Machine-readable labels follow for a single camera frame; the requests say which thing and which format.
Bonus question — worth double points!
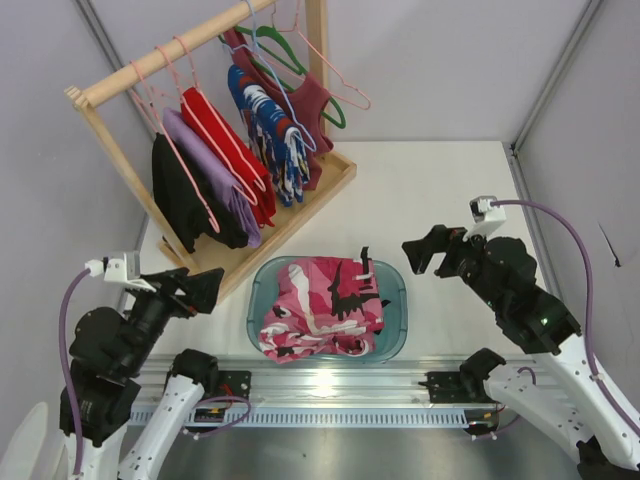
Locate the blue patterned trousers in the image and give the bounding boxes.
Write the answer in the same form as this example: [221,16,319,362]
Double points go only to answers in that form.
[227,65,311,207]

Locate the light blue wire hanger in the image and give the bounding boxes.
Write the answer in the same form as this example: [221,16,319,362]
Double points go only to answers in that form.
[222,0,317,153]

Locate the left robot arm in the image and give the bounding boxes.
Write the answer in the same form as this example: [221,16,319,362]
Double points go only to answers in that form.
[58,259,224,479]

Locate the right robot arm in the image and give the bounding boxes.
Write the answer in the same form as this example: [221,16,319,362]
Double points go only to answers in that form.
[402,225,639,479]

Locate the pink hanger with purple garment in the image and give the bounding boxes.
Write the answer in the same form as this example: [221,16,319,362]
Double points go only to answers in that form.
[154,44,259,207]

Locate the pink hanger with red garment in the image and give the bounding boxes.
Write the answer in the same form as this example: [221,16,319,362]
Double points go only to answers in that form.
[173,36,266,205]

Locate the pink hanger with black garment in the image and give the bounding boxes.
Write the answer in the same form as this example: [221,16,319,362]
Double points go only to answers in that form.
[130,61,220,233]

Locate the green hanger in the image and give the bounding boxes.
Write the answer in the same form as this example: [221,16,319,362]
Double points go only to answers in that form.
[234,25,347,130]

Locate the wooden clothes rack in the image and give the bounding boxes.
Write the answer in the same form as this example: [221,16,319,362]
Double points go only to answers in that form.
[65,1,357,299]

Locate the black garment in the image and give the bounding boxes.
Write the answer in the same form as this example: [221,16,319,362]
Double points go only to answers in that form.
[151,133,248,253]

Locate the purple garment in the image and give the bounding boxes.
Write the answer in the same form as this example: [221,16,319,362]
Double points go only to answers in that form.
[163,107,262,248]

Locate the teal plastic basket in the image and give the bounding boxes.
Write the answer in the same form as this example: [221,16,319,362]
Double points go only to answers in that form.
[247,256,408,364]

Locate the pink camouflage garment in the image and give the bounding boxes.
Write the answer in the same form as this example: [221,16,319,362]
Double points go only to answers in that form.
[258,246,388,364]

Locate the red garment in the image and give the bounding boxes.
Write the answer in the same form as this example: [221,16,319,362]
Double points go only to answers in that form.
[181,87,276,227]

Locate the maroon tank top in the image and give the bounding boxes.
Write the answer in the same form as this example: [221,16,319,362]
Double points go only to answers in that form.
[223,29,334,190]

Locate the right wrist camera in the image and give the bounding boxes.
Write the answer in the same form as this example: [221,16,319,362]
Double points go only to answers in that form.
[463,196,507,241]

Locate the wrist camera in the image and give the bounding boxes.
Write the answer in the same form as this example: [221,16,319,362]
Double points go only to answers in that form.
[463,196,507,241]
[84,251,156,292]

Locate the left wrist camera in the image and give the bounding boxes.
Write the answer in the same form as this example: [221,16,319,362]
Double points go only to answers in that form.
[84,251,156,292]

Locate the aluminium mounting rail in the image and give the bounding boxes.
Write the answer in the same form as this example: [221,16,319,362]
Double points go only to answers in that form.
[122,355,561,407]

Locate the white slotted cable duct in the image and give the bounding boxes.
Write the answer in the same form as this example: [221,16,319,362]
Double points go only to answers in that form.
[124,405,474,428]

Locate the pink empty wire hanger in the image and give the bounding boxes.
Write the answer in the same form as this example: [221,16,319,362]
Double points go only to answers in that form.
[270,0,372,111]

